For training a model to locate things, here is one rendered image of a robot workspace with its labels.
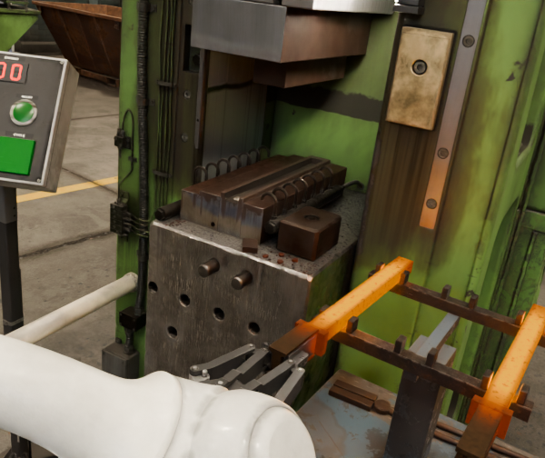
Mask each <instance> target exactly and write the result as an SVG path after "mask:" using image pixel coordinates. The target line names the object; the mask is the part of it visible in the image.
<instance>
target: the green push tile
mask: <svg viewBox="0 0 545 458"><path fill-rule="evenodd" d="M35 144H36V141H34V140H27V139H21V138H13V137H6V136H0V173H8V174H20V175H27V176H29V175H30V171H31V166H32V162H33V157H34V152H35Z"/></svg>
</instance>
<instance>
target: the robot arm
mask: <svg viewBox="0 0 545 458"><path fill-rule="evenodd" d="M316 338H317V334H315V335H313V336H312V337H311V338H310V339H308V340H307V341H306V342H304V343H303V344H302V345H300V346H299V347H298V348H296V349H295V350H294V351H293V352H291V353H290V354H288V355H287V356H286V357H283V363H281V364H280V365H278V366H277V367H275V368H274V369H272V370H271V371H270V372H269V373H267V374H265V375H264V376H262V377H261V378H260V379H258V380H255V379H254V378H255V377H256V376H258V375H259V374H260V373H261V372H262V371H263V370H264V369H265V368H267V366H268V364H269V368H271V365H272V358H273V352H271V351H270V350H269V346H270V344H269V343H266V342H264V343H262V348H261V349H257V348H255V345H254V344H252V343H248V344H247V345H245V346H243V347H241V348H238V349H236V350H234V351H232V352H230V353H227V354H225V355H223V356H221V357H219V358H216V359H214V360H212V361H210V362H209V363H202V364H197V365H193V366H191V367H190V372H189V380H187V379H183V378H181V377H178V376H174V375H171V374H169V373H167V372H163V371H159V372H154V373H150V374H148V375H146V376H145V377H143V378H140V379H133V380H130V379H124V378H121V377H117V376H115V375H112V374H109V373H106V372H103V371H101V370H98V369H96V368H94V367H92V366H90V365H87V364H85V363H81V362H79V361H76V360H75V359H72V358H70V357H67V356H64V355H62V354H59V353H56V352H53V351H51V350H48V349H45V348H43V347H40V346H37V345H34V344H31V343H27V342H24V341H20V340H17V339H15V338H11V337H8V336H4V335H1V334H0V428H1V429H4V430H6V431H8V432H10V433H14V434H17V435H19V436H21V437H24V438H25V439H27V440H29V441H31V442H33V443H36V444H38V445H40V446H42V447H44V448H45V449H46V450H48V451H50V452H51V453H53V454H55V455H56V456H58V457H59V458H316V457H315V451H314V447H313V444H312V439H311V436H310V435H309V433H308V431H307V429H306V427H305V426H304V424H303V423H302V420H301V419H300V417H299V416H298V414H297V413H296V412H295V411H294V410H293V409H292V408H291V407H290V405H291V403H292V401H293V400H294V399H295V397H296V396H297V394H298V393H299V391H300V390H301V389H302V384H303V378H304V373H305V370H304V369H303V367H304V366H305V365H306V364H307V361H308V358H309V357H310V356H311V355H313V354H314V349H315V344H316ZM244 356H245V358H243V357H244ZM280 388H281V389H280ZM279 389H280V391H279V392H278V393H277V394H276V395H275V397H274V398H273V397H271V396H270V395H272V394H273V393H275V392H276V391H278V390H279Z"/></svg>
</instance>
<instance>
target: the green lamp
mask: <svg viewBox="0 0 545 458"><path fill-rule="evenodd" d="M33 115H34V108H33V107H32V106H31V105H30V104H28V103H26V102H22V103H20V104H18V105H16V106H15V108H14V111H13V116H14V118H15V120H16V121H18V122H21V123H24V122H27V121H29V120H30V119H31V118H32V117H33Z"/></svg>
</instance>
